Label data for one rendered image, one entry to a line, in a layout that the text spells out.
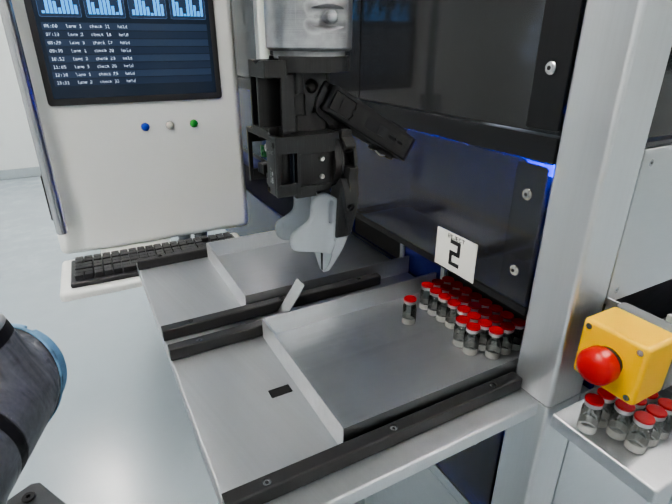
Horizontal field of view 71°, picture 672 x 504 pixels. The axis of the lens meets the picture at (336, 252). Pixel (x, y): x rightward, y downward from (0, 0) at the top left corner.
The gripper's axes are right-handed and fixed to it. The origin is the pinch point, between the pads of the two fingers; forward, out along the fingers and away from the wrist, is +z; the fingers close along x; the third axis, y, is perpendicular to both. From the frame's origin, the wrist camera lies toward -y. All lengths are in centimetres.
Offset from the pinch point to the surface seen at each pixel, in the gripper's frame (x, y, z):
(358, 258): -37, -27, 21
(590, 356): 18.2, -20.6, 8.4
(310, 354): -11.9, -3.2, 21.2
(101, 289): -67, 22, 30
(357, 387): -2.3, -5.4, 21.2
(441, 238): -9.5, -24.4, 5.9
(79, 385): -149, 37, 110
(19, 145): -545, 64, 77
